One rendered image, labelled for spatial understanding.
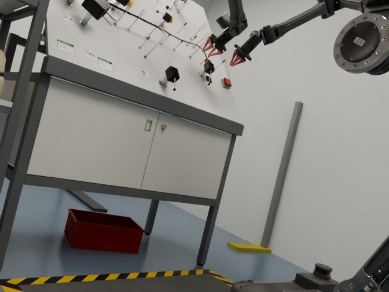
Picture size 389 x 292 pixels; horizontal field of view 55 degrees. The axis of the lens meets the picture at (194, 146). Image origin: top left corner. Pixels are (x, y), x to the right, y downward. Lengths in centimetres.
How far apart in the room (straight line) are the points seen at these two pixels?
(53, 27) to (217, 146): 106
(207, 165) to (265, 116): 145
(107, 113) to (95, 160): 21
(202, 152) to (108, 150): 58
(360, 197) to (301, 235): 55
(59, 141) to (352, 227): 199
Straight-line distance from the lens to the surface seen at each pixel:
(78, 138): 166
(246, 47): 197
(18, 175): 160
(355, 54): 139
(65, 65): 158
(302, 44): 347
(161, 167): 191
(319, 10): 213
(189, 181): 205
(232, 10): 189
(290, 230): 309
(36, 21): 154
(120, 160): 177
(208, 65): 215
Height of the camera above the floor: 65
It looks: 1 degrees up
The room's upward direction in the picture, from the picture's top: 14 degrees clockwise
